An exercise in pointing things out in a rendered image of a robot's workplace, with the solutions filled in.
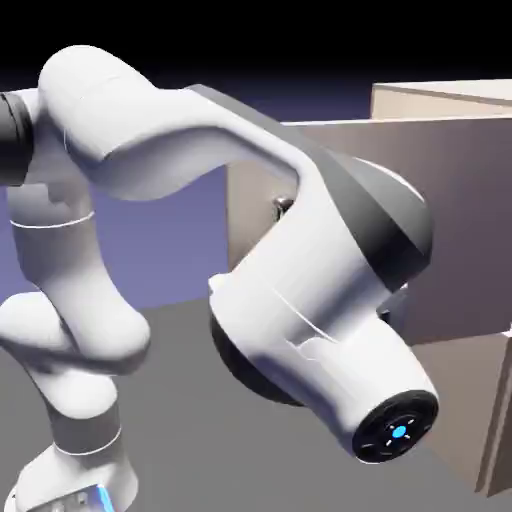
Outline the tan cabinet door with handle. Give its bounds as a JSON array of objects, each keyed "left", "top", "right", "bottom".
[{"left": 226, "top": 112, "right": 512, "bottom": 347}]

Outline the tan wooden cabinet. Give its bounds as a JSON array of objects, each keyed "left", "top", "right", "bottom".
[{"left": 370, "top": 78, "right": 512, "bottom": 499}]

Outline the silver metal door handle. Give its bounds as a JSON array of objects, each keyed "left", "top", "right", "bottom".
[{"left": 274, "top": 195, "right": 296, "bottom": 222}]

